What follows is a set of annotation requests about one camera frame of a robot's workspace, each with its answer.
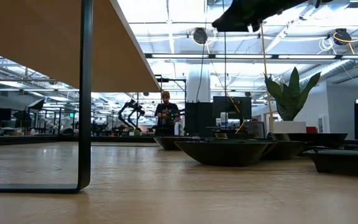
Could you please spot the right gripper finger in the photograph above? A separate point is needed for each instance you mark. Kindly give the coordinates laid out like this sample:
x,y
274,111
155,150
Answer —
x,y
247,14

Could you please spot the black square mini plate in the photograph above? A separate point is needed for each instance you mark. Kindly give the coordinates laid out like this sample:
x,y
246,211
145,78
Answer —
x,y
343,161
319,137

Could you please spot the black leaf-shaped mini plate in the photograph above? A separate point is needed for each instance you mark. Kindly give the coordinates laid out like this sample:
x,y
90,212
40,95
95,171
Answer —
x,y
168,143
287,150
225,154

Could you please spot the black background robot arm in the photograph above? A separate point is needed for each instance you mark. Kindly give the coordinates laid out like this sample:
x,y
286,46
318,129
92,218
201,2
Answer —
x,y
123,112
137,113

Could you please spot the snake plant in white pot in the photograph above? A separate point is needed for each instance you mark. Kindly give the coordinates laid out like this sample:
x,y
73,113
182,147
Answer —
x,y
289,99

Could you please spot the black computer monitor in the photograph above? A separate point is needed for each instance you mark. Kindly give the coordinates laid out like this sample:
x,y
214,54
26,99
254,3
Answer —
x,y
225,107

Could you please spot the black partition panel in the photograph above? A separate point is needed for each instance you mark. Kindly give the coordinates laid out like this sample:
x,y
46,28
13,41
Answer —
x,y
197,119

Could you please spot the red box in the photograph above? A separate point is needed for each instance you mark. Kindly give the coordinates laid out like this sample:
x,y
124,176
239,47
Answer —
x,y
311,130

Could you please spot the person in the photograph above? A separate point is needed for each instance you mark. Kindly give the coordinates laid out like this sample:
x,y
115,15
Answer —
x,y
166,115

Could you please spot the wooden riser shelf black legs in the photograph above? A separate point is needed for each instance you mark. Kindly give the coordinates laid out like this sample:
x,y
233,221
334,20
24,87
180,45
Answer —
x,y
42,37

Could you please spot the black studio softbox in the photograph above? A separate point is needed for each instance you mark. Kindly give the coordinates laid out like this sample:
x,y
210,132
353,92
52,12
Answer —
x,y
36,104

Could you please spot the black aluminium rig frame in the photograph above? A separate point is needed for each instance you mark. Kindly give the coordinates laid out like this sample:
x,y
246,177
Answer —
x,y
42,140

